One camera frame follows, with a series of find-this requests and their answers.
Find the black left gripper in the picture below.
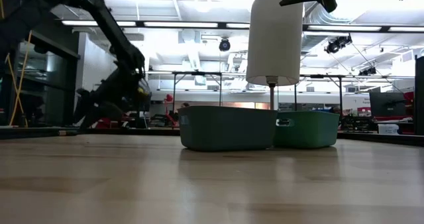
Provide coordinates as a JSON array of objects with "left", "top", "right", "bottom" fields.
[{"left": 74, "top": 63, "right": 152, "bottom": 131}]

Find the dark teal plastic bin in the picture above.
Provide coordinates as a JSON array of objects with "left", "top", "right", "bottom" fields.
[{"left": 178, "top": 105, "right": 278, "bottom": 152}]

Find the green plastic bin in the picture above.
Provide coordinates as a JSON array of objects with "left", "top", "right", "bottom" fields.
[{"left": 273, "top": 110, "right": 341, "bottom": 150}]

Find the long ceiling light strip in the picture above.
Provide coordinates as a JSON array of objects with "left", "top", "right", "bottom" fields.
[
  {"left": 61, "top": 20, "right": 251, "bottom": 29},
  {"left": 303, "top": 24, "right": 424, "bottom": 33}
]

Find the white shade table lamp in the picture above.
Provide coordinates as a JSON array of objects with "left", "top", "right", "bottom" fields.
[{"left": 245, "top": 0, "right": 305, "bottom": 111}]

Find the round pendant light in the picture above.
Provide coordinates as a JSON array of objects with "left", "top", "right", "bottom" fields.
[{"left": 193, "top": 0, "right": 213, "bottom": 13}]

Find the black computer monitor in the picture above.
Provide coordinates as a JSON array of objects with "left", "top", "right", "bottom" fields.
[{"left": 369, "top": 91, "right": 407, "bottom": 118}]

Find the white box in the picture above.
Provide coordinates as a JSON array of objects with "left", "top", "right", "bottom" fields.
[{"left": 378, "top": 123, "right": 399, "bottom": 135}]

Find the silver ventilation duct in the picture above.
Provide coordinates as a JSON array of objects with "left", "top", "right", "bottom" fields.
[{"left": 303, "top": 0, "right": 365, "bottom": 54}]

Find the yellow cable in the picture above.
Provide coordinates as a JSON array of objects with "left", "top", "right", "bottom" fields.
[{"left": 5, "top": 30, "right": 33, "bottom": 126}]

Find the black folding table frame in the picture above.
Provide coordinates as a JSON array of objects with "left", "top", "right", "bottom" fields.
[
  {"left": 145, "top": 70, "right": 223, "bottom": 107},
  {"left": 294, "top": 74, "right": 415, "bottom": 113}
]

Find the black vertical post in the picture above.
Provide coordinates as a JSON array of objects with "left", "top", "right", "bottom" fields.
[{"left": 413, "top": 55, "right": 424, "bottom": 136}]

